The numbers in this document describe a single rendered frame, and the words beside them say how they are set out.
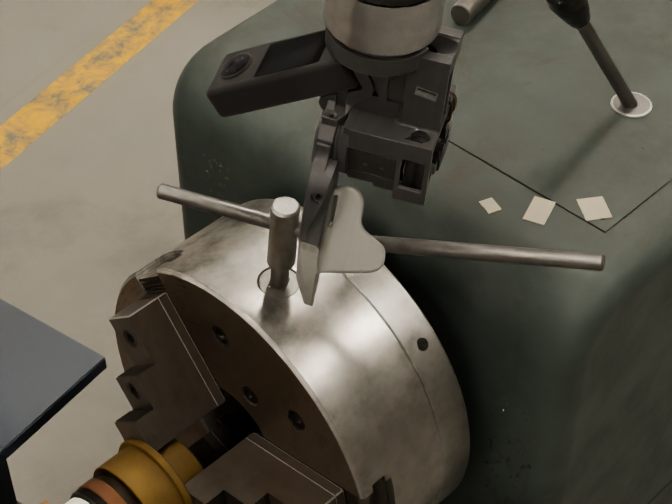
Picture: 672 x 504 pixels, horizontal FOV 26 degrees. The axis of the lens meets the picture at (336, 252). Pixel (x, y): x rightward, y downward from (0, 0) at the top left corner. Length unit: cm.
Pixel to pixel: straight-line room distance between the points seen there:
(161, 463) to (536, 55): 50
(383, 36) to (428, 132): 9
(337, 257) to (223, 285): 16
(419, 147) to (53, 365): 90
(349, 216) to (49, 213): 215
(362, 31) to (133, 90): 253
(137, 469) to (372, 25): 44
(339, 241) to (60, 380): 80
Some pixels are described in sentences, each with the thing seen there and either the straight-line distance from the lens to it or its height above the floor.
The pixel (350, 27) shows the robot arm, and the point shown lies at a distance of 90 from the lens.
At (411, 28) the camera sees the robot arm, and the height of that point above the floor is 152.
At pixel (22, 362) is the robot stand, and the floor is 75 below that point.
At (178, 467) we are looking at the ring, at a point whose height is 111.
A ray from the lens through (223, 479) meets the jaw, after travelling 117.
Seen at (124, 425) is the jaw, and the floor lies 112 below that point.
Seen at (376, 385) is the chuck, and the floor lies 119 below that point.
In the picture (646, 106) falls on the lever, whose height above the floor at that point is 126.
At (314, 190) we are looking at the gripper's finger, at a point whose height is 140.
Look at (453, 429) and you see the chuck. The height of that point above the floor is 112.
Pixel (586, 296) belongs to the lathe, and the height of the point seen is 125.
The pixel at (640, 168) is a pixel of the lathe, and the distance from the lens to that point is 124.
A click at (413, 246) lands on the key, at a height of 131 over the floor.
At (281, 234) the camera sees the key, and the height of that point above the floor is 130.
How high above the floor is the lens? 203
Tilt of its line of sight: 43 degrees down
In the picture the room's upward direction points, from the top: straight up
